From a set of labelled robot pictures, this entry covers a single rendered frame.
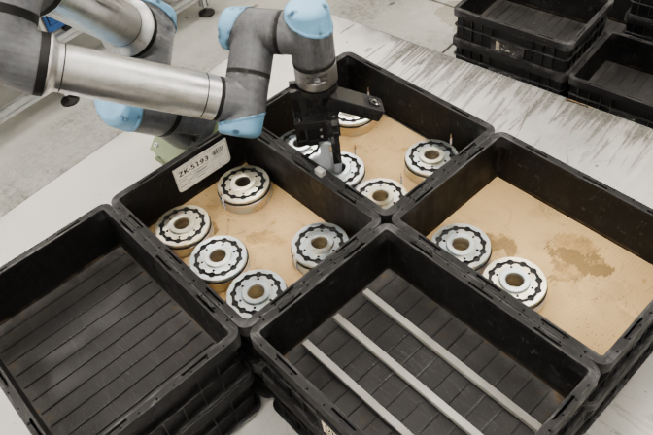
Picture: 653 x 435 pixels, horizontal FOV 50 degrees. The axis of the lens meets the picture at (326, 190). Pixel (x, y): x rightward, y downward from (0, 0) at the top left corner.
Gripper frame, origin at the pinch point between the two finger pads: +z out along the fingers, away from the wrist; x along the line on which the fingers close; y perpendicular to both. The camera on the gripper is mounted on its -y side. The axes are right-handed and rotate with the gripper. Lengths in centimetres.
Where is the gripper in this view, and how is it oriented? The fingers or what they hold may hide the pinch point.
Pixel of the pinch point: (338, 162)
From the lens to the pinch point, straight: 136.0
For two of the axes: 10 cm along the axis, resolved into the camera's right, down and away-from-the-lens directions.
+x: 1.0, 7.0, -7.0
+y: -9.9, 1.4, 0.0
